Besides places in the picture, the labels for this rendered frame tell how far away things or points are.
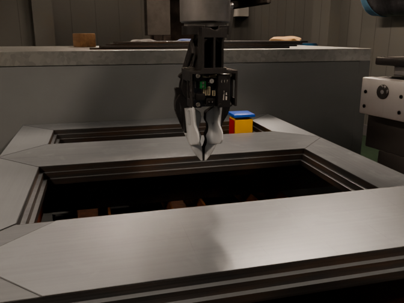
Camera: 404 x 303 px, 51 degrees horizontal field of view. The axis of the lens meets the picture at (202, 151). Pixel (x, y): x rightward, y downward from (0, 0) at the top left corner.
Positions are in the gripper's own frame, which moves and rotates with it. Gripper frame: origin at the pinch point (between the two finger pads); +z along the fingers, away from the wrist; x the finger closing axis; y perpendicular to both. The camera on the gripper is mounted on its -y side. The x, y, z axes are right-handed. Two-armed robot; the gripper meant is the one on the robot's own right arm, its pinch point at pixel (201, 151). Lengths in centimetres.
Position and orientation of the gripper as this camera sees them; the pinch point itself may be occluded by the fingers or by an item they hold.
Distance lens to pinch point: 70.1
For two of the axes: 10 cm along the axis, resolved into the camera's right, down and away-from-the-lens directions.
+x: 9.7, -0.6, 2.4
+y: 2.4, 2.6, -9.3
